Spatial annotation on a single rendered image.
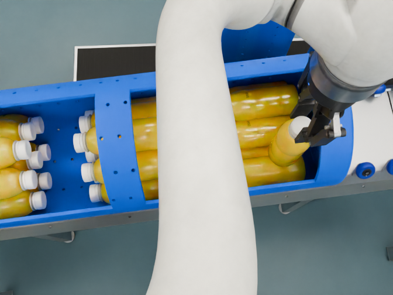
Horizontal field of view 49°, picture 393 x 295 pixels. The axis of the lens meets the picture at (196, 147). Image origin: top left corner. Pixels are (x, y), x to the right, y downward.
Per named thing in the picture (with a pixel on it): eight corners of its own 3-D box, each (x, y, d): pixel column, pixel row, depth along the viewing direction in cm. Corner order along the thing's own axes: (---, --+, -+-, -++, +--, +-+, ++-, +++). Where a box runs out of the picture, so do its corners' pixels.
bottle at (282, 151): (304, 153, 94) (327, 129, 78) (283, 174, 93) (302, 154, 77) (282, 131, 95) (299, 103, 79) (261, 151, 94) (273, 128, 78)
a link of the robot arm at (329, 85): (389, 10, 51) (369, 36, 56) (312, 19, 50) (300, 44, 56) (409, 82, 48) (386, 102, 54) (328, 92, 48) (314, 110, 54)
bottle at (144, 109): (166, 125, 98) (93, 134, 97) (163, 96, 96) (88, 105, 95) (167, 134, 92) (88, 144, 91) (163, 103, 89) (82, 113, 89)
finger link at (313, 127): (343, 91, 60) (346, 99, 60) (324, 130, 70) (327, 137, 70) (316, 94, 60) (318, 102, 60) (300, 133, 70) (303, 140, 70)
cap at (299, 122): (315, 129, 78) (318, 126, 76) (300, 143, 77) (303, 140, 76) (299, 114, 79) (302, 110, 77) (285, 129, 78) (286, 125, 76)
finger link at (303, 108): (299, 106, 71) (297, 101, 71) (289, 119, 78) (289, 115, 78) (316, 103, 71) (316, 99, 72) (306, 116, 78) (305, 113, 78)
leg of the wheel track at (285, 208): (292, 213, 197) (334, 190, 137) (279, 215, 197) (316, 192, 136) (290, 200, 199) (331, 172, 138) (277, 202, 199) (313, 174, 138)
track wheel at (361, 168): (378, 164, 102) (374, 159, 104) (359, 167, 102) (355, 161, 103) (375, 179, 105) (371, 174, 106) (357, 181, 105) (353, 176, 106)
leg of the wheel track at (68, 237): (75, 242, 194) (20, 232, 133) (62, 243, 194) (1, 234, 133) (74, 228, 195) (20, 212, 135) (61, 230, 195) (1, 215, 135)
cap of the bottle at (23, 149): (14, 147, 85) (23, 146, 85) (19, 137, 88) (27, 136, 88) (20, 163, 87) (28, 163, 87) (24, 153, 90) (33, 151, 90)
